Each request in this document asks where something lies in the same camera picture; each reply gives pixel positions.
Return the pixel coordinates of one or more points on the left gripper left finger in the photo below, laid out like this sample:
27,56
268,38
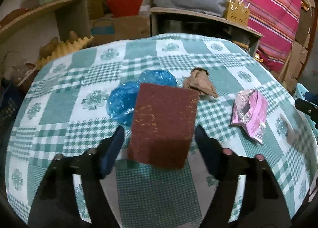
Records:
55,205

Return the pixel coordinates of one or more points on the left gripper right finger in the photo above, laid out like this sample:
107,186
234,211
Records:
263,203

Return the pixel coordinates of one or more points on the light blue plastic basket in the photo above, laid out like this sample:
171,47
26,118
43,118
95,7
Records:
300,90

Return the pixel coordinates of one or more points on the pink snack wrapper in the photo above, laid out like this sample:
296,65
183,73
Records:
250,111

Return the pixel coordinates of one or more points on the brown paper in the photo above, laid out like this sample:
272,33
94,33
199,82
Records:
199,81

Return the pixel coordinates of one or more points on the blue plastic bag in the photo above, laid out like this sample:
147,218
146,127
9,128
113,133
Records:
121,101

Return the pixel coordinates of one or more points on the maroon scouring pad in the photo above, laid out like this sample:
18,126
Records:
163,125

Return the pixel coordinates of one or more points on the green checked tablecloth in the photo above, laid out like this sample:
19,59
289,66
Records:
64,112

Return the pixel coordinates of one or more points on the striped magenta curtain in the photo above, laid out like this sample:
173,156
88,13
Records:
277,21

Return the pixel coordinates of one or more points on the yellow utensil holder box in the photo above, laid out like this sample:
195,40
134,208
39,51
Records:
237,12

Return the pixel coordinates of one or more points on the yellow egg tray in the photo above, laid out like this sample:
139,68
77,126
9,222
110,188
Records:
56,49

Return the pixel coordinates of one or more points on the grey wooden side shelf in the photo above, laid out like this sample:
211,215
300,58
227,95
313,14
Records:
171,20

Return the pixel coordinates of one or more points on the cardboard box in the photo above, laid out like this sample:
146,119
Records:
109,29

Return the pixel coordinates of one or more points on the red plastic basin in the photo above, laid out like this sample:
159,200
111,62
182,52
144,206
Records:
124,8

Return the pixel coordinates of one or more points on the wooden wall shelf unit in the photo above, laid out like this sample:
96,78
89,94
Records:
71,15

